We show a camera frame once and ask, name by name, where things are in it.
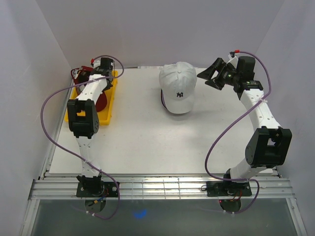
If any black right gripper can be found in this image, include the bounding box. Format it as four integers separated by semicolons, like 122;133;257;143
197;58;240;91

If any red baseball cap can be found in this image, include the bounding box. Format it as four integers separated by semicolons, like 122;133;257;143
70;66;107;112

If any white baseball cap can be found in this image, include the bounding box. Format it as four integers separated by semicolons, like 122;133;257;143
158;61;197;115

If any black NY baseball cap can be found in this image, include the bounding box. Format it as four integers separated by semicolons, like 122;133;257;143
160;90;168;110

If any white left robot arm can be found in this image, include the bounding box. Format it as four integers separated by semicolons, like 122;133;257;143
67;57;115;197

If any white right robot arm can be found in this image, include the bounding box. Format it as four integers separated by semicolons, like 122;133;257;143
197;53;292;195

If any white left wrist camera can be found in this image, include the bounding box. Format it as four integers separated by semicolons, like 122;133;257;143
91;57;101;68

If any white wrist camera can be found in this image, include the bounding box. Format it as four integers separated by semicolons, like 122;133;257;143
227;50;240;68
91;57;101;68

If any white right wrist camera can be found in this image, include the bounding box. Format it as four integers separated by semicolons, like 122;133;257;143
227;50;240;68

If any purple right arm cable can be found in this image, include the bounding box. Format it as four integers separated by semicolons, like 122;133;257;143
199;50;272;216

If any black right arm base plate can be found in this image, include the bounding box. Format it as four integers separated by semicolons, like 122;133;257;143
201;180;252;197

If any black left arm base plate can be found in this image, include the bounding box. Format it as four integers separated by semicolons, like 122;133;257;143
76;181;118;198

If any aluminium frame rail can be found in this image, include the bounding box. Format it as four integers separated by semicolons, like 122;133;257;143
29;175;295;200

